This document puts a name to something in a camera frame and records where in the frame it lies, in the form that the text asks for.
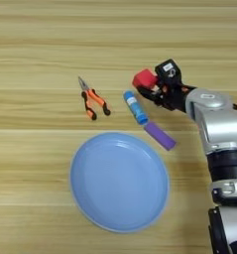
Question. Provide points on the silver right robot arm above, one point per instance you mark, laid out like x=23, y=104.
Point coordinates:
x=222, y=139

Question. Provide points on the orange black needle-nose pliers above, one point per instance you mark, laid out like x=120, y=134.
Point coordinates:
x=93, y=99

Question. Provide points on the red cube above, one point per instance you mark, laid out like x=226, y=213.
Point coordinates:
x=144, y=79

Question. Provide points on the purple rectangular block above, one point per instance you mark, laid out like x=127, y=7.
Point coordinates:
x=160, y=136

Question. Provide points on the blue glue stick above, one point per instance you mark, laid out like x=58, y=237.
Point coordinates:
x=136, y=107

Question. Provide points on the round blue plate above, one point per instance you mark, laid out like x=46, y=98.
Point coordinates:
x=120, y=182

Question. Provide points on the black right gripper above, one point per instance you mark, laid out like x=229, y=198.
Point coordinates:
x=174, y=97

